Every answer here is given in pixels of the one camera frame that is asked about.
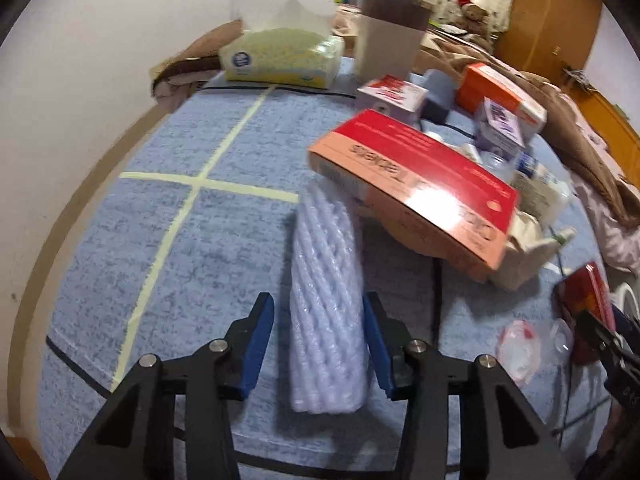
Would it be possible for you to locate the clear plastic cup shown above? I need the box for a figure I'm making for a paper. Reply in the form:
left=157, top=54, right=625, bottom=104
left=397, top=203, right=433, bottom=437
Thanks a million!
left=540, top=319, right=575, bottom=363

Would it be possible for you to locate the beige paper cup brown sleeve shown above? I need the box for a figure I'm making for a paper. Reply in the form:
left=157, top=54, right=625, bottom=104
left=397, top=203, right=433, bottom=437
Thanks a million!
left=353, top=0, right=435, bottom=86

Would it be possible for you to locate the small purple box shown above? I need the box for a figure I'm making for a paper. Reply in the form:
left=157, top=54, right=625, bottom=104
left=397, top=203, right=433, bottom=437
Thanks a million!
left=472, top=97, right=526, bottom=161

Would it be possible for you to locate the dark blue case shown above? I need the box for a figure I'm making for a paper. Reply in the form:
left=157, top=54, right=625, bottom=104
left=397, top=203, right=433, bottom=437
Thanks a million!
left=420, top=69, right=457, bottom=123

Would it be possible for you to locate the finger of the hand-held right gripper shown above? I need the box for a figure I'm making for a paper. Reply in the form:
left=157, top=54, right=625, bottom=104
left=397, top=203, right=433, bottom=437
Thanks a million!
left=575, top=305, right=640, bottom=403

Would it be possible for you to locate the red packet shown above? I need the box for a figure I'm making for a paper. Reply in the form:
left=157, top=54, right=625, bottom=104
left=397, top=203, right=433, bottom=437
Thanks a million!
left=554, top=261, right=617, bottom=366

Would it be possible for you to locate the brown blanket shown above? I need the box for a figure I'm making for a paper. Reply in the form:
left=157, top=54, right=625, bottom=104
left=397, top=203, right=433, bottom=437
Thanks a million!
left=150, top=5, right=640, bottom=226

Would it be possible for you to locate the large red cardboard box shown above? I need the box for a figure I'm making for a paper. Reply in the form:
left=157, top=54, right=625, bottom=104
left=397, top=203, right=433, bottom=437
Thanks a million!
left=306, top=108, right=521, bottom=283

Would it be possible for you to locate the beige paper bag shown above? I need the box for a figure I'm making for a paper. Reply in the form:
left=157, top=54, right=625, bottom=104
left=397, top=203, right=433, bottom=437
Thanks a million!
left=492, top=210, right=576, bottom=291

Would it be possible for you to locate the wooden wardrobe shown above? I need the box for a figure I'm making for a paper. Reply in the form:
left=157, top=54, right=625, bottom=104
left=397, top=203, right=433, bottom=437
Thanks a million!
left=492, top=0, right=603, bottom=73

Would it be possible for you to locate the yellow tissue box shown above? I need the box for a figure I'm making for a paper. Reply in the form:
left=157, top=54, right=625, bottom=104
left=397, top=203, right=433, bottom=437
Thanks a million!
left=218, top=0, right=346, bottom=91

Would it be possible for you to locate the orange white box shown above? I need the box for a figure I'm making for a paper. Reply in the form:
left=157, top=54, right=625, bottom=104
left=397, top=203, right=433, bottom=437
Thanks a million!
left=456, top=62, right=548, bottom=138

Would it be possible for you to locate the small white red box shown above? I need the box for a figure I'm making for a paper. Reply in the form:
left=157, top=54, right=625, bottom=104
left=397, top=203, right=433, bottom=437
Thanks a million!
left=356, top=75, right=430, bottom=126

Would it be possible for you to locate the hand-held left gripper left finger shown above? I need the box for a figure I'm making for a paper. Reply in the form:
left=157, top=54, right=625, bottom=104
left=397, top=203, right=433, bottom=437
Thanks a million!
left=56, top=291, right=276, bottom=480

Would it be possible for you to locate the white printed packet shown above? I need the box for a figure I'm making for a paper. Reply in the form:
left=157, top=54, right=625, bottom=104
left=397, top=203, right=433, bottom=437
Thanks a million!
left=510, top=152, right=571, bottom=226

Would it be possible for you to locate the white foam net sleeve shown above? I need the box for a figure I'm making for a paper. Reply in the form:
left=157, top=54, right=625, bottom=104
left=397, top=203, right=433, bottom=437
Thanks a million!
left=289, top=180, right=370, bottom=416

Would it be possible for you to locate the brown teddy bear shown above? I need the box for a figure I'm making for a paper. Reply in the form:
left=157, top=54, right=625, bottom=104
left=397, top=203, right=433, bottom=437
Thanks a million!
left=455, top=0, right=493, bottom=36

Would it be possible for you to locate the pink bed sheet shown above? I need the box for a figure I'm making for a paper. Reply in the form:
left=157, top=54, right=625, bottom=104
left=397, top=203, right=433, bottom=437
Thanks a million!
left=570, top=150, right=640, bottom=281

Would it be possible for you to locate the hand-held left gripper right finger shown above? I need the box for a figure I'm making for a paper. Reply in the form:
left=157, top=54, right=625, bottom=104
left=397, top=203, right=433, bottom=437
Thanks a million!
left=362, top=291, right=576, bottom=480

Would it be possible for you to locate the wooden headboard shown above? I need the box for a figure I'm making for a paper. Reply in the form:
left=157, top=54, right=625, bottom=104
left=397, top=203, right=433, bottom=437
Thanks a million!
left=565, top=67, right=640, bottom=161

